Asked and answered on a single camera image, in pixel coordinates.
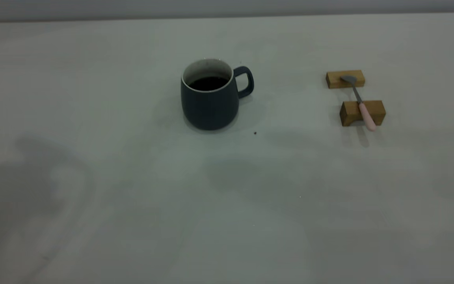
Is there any dark grey ceramic mug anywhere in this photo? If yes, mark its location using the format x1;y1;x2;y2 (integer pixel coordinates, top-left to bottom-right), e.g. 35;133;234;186
180;58;255;131

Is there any pink handled metal spoon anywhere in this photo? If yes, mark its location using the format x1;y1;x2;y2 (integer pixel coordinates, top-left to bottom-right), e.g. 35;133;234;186
340;75;377;132

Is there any flat rectangular wooden block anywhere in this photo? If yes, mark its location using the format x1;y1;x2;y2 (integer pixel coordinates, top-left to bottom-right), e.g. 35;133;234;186
326;70;366;90

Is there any arched wooden block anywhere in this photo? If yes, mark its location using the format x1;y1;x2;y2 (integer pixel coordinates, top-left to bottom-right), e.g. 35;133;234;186
339;100;387;127

